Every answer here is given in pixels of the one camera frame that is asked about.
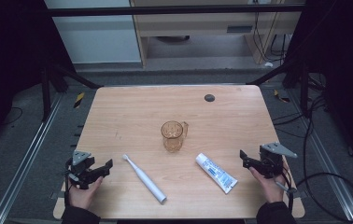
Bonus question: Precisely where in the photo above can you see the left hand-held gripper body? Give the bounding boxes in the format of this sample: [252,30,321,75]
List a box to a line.
[66,149,96,190]

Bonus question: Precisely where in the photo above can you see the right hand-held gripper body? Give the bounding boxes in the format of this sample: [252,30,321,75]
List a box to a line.
[256,141,299,180]

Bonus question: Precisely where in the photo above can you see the white blue toothpaste tube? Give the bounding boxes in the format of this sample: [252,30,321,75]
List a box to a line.
[194,152,239,195]

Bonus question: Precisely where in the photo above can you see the white electric toothbrush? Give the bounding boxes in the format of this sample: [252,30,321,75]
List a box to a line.
[121,153,168,205]

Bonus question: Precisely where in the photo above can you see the amber transparent cup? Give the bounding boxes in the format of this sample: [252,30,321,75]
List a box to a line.
[160,119,190,154]

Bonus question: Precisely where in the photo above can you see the person's left hand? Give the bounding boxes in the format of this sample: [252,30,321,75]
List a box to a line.
[68,175,105,210]

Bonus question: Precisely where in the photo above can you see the person's right hand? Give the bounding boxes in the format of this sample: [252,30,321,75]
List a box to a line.
[248,166,287,204]

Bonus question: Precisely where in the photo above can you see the grey tape piece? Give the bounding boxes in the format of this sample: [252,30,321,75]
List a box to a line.
[49,190,70,201]
[290,189,308,200]

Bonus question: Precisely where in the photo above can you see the yellow black striped tape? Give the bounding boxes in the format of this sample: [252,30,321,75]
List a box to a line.
[273,89,291,104]
[73,91,86,109]

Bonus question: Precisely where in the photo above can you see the black metal stand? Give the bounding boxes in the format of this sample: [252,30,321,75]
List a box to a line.
[247,57,311,118]
[39,60,104,123]

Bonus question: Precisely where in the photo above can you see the dark curtain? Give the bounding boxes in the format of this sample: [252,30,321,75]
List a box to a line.
[281,0,353,175]
[0,0,76,157]

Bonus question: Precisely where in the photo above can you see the white cabinet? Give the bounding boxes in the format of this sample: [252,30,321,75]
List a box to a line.
[44,0,142,65]

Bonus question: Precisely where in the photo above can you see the light wooden desk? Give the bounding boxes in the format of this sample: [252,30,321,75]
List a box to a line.
[129,0,305,67]

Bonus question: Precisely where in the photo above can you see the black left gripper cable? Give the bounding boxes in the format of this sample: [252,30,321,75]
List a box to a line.
[64,158,74,208]

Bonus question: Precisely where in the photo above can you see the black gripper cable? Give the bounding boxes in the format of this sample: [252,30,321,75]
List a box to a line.
[64,158,74,208]
[274,166,298,214]

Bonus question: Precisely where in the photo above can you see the black looped floor cable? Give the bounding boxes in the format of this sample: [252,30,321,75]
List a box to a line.
[271,94,353,224]

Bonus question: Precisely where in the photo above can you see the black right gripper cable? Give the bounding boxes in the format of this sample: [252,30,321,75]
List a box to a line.
[274,166,298,214]

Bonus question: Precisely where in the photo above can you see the aluminium floor rail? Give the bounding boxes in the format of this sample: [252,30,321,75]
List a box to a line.
[288,89,353,223]
[0,92,64,224]

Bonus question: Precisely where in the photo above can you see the thin black floor cable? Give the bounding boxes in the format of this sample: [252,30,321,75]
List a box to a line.
[2,105,24,126]

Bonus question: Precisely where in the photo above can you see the black hanging desk cables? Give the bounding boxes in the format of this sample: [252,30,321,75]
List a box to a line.
[251,11,289,64]

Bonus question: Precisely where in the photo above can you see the black horizontal frame bar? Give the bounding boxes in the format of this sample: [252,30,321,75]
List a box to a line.
[44,4,307,18]

